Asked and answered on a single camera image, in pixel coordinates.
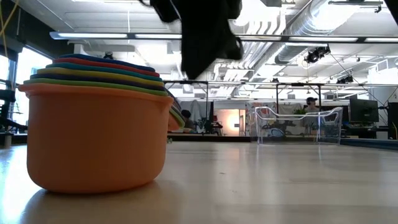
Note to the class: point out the long LED light bar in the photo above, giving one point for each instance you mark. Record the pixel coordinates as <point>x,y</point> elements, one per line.
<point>93,35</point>

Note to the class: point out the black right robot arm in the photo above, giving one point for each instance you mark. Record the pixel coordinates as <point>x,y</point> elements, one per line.
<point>394,6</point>

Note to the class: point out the black monitor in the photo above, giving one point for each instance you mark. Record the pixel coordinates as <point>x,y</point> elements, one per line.
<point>363,110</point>
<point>393,121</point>

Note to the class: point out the clear plastic basket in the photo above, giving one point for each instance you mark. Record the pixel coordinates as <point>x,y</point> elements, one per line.
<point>323,130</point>

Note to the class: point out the black ceiling camera cluster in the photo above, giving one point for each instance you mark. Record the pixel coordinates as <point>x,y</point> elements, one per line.
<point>317,54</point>

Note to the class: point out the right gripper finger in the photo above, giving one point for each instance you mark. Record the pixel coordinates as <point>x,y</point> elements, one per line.
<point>199,63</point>

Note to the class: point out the orange measuring cup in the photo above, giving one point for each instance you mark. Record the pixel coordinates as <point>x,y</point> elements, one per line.
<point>93,140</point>

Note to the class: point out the black ceiling spotlight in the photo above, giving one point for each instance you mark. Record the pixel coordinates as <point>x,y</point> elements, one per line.
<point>108,56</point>

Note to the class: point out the black background rig frame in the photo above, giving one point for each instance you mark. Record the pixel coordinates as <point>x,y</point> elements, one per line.
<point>186,82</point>

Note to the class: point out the silver ventilation duct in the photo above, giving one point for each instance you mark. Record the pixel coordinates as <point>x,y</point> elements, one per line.
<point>311,18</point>

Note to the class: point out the person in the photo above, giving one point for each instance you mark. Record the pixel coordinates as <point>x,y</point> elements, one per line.
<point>186,115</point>
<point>311,101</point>

